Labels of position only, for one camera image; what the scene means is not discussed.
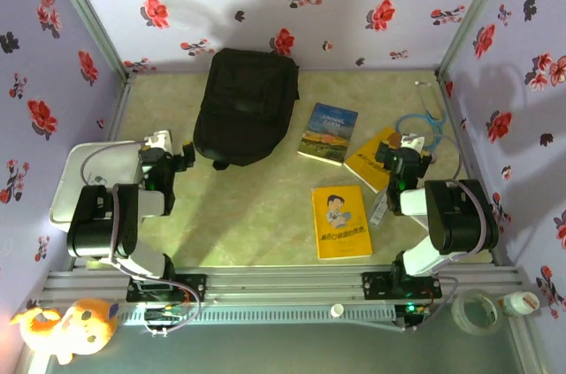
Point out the small circuit board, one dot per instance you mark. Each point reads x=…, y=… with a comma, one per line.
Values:
x=165, y=315
x=415, y=308

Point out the blue stethoscope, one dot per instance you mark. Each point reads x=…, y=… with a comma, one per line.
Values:
x=434, y=119

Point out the black backpack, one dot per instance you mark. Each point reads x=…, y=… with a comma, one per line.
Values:
x=243, y=104

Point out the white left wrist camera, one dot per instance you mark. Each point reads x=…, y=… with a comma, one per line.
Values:
x=158, y=140

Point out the white plastic bin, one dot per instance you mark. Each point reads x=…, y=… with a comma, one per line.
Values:
x=110, y=166

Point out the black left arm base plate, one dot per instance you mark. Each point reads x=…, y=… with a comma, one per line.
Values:
x=190, y=287

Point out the small white cap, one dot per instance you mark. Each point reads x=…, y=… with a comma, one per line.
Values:
x=337, y=310

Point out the orange plush toy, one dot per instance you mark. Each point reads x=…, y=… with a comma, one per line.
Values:
x=75, y=330

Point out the yellow book sitting boy cover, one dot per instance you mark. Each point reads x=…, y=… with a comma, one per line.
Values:
x=340, y=232

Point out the clear plastic pen box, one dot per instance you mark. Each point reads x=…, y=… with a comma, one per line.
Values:
x=379, y=212

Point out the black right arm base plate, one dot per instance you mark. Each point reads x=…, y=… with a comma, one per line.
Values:
x=376, y=285

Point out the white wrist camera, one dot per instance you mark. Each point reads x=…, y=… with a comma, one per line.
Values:
x=158, y=140
x=413, y=142

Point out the white pill bottle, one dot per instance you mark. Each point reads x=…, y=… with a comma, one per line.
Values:
x=522, y=303

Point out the Animal Farm book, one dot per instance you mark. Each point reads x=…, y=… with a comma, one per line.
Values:
x=329, y=135

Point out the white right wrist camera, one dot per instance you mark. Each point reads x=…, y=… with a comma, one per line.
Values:
x=413, y=142

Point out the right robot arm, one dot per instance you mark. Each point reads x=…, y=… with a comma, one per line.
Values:
x=455, y=215

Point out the aluminium side rail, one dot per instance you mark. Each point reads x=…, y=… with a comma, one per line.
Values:
x=450, y=104
x=123, y=104

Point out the yellow book brown circle cover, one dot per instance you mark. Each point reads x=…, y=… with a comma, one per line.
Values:
x=367, y=164

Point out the aluminium rail beam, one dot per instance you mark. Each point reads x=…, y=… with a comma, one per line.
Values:
x=283, y=283

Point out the aluminium frame post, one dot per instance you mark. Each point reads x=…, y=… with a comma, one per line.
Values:
x=84, y=11
x=475, y=11

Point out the clear tape roll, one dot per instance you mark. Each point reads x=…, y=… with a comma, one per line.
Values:
x=460, y=321

